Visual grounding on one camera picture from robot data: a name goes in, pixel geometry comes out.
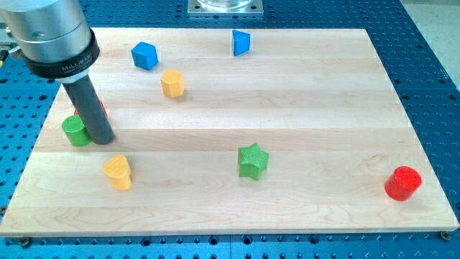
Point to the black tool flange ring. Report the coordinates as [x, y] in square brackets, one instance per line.
[69, 67]

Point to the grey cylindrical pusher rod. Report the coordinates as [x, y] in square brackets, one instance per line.
[86, 101]

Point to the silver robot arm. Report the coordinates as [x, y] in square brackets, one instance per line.
[57, 43]

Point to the red star block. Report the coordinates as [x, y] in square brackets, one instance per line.
[101, 104]

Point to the yellow hexagon block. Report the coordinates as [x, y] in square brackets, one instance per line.
[173, 84]

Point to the green star block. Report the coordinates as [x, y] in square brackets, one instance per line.
[252, 161]

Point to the green cylinder block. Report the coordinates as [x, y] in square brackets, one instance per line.
[76, 131]

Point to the blue cube block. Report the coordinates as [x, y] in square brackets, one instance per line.
[144, 56]

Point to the yellow heart block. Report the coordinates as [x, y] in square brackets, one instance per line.
[118, 172]

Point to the wooden board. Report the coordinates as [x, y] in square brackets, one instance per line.
[318, 101]

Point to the blue triangular block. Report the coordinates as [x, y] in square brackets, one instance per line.
[241, 42]

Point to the red cylinder block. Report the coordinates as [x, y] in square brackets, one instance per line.
[403, 183]

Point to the blue perforated table plate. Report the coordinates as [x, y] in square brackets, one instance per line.
[418, 42]

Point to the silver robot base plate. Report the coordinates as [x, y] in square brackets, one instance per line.
[197, 7]

